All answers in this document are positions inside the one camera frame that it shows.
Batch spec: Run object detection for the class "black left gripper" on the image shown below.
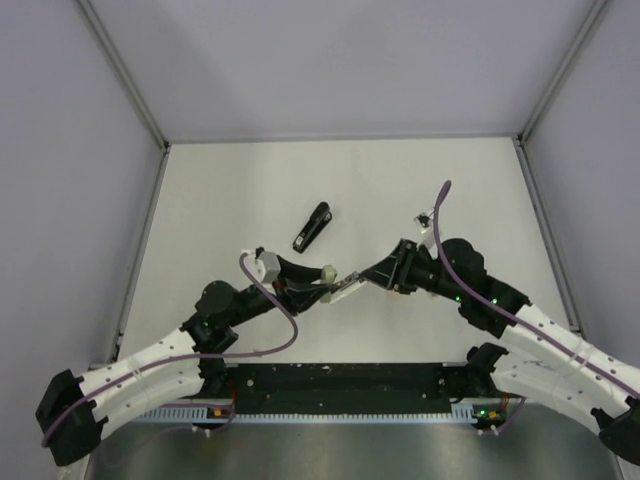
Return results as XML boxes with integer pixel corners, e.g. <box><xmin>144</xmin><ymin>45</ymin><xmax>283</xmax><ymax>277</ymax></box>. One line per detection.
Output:
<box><xmin>227</xmin><ymin>256</ymin><xmax>335</xmax><ymax>328</ymax></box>

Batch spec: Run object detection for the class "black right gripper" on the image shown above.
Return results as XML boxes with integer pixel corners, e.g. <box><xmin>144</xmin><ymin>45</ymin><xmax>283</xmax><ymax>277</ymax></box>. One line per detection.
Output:
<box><xmin>361</xmin><ymin>239</ymin><xmax>466</xmax><ymax>303</ymax></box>

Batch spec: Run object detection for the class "beige green stapler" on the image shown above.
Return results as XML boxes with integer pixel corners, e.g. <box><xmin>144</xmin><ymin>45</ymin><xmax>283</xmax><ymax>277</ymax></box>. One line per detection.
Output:
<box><xmin>320</xmin><ymin>265</ymin><xmax>367</xmax><ymax>304</ymax></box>

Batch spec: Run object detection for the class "black stapler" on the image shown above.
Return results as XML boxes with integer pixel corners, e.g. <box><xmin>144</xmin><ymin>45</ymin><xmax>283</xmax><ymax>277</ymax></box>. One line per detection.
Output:
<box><xmin>292</xmin><ymin>201</ymin><xmax>333</xmax><ymax>254</ymax></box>

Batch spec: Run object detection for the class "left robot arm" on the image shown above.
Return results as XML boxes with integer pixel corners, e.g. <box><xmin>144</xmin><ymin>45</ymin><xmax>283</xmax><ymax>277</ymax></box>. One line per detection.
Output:
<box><xmin>36</xmin><ymin>249</ymin><xmax>337</xmax><ymax>467</ymax></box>

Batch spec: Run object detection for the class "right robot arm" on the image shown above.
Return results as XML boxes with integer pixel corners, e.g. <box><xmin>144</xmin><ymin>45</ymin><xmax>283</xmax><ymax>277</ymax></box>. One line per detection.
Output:
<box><xmin>361</xmin><ymin>239</ymin><xmax>639</xmax><ymax>464</ymax></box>

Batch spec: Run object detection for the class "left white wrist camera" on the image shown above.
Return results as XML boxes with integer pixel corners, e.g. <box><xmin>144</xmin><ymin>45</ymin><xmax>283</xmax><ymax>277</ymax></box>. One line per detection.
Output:
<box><xmin>239</xmin><ymin>247</ymin><xmax>281</xmax><ymax>285</ymax></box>

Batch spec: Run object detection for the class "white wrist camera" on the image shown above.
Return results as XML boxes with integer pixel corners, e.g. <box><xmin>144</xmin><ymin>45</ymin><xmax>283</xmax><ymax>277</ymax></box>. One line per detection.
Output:
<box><xmin>239</xmin><ymin>247</ymin><xmax>281</xmax><ymax>285</ymax></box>
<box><xmin>414</xmin><ymin>208</ymin><xmax>436</xmax><ymax>249</ymax></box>

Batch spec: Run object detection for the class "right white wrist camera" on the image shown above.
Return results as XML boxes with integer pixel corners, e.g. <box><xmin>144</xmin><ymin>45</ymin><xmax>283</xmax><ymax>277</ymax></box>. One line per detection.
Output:
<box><xmin>414</xmin><ymin>208</ymin><xmax>436</xmax><ymax>249</ymax></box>

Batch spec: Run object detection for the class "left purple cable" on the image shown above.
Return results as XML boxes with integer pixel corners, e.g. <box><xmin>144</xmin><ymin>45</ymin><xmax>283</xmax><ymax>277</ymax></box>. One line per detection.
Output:
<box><xmin>39</xmin><ymin>249</ymin><xmax>300</xmax><ymax>446</ymax></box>

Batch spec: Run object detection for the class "purple cable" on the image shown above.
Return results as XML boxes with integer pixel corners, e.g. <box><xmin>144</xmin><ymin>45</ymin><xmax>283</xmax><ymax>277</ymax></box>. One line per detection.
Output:
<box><xmin>432</xmin><ymin>179</ymin><xmax>640</xmax><ymax>436</ymax></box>
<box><xmin>39</xmin><ymin>249</ymin><xmax>300</xmax><ymax>446</ymax></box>

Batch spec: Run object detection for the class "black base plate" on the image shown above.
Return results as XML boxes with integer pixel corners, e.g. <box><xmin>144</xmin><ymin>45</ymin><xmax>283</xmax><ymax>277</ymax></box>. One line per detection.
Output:
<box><xmin>191</xmin><ymin>363</ymin><xmax>476</xmax><ymax>415</ymax></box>

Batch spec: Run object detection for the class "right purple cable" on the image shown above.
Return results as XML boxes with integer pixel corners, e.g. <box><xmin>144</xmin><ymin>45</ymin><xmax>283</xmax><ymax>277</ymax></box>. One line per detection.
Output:
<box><xmin>432</xmin><ymin>179</ymin><xmax>640</xmax><ymax>436</ymax></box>

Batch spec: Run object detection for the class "white toothed cable duct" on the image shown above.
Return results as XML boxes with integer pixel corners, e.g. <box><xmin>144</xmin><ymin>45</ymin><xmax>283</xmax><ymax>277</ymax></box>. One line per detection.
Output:
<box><xmin>139</xmin><ymin>402</ymin><xmax>506</xmax><ymax>426</ymax></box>

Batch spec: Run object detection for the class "aluminium frame rail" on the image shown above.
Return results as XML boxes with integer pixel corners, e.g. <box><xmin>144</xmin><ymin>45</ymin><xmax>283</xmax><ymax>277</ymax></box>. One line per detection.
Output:
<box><xmin>73</xmin><ymin>0</ymin><xmax>170</xmax><ymax>153</ymax></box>

